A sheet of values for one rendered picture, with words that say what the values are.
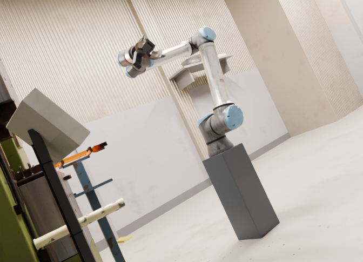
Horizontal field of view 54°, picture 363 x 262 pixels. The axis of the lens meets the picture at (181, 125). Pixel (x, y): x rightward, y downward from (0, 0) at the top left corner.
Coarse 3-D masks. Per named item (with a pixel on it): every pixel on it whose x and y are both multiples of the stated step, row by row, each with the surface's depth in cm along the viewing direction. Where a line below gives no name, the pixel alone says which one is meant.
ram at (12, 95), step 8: (0, 56) 219; (0, 64) 204; (0, 72) 190; (0, 80) 189; (8, 80) 207; (0, 88) 189; (8, 88) 194; (0, 96) 188; (8, 96) 189; (16, 96) 212; (0, 104) 190
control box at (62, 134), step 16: (32, 96) 137; (16, 112) 144; (32, 112) 138; (48, 112) 138; (64, 112) 142; (16, 128) 155; (32, 128) 148; (48, 128) 142; (64, 128) 140; (80, 128) 144; (48, 144) 154; (64, 144) 147; (80, 144) 142
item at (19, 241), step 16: (0, 176) 158; (0, 192) 156; (0, 208) 155; (0, 224) 154; (16, 224) 156; (32, 224) 178; (0, 240) 153; (16, 240) 154; (32, 240) 164; (0, 256) 152; (16, 256) 154; (32, 256) 155
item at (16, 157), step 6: (12, 138) 224; (6, 144) 222; (12, 144) 223; (6, 150) 222; (12, 150) 222; (18, 150) 226; (24, 150) 247; (6, 156) 221; (12, 156) 222; (18, 156) 222; (24, 156) 237; (12, 162) 221; (18, 162) 222; (24, 162) 228; (12, 168) 221; (18, 168) 221; (24, 168) 222
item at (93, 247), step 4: (92, 240) 215; (92, 244) 206; (92, 248) 196; (96, 248) 216; (96, 252) 207; (72, 256) 185; (76, 256) 185; (96, 256) 198; (100, 256) 222; (64, 260) 184; (68, 260) 184; (72, 260) 184; (76, 260) 185; (80, 260) 185; (96, 260) 188; (100, 260) 210
